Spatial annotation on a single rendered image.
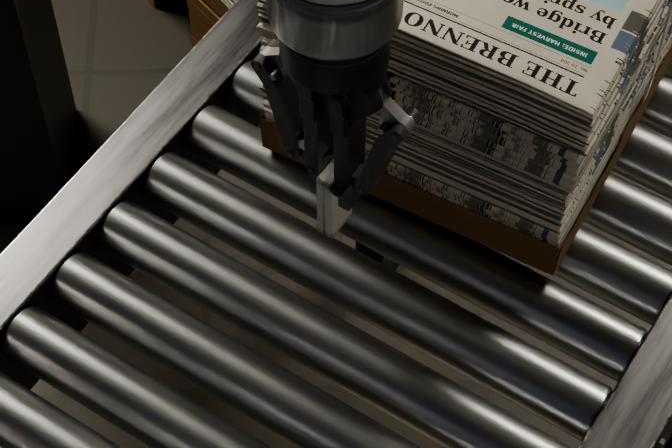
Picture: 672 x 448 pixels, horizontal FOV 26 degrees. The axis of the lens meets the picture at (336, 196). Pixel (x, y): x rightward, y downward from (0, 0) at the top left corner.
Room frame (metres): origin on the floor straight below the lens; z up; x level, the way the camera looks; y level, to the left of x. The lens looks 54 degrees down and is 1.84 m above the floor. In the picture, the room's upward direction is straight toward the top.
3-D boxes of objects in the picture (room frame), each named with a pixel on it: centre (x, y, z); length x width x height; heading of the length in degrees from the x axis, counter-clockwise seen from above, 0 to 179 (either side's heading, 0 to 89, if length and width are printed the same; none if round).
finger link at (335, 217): (0.65, 0.00, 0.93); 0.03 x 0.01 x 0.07; 147
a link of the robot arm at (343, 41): (0.65, 0.00, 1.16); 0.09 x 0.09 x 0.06
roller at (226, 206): (0.66, -0.03, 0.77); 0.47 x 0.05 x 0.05; 57
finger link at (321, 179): (0.65, 0.00, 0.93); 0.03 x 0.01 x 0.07; 147
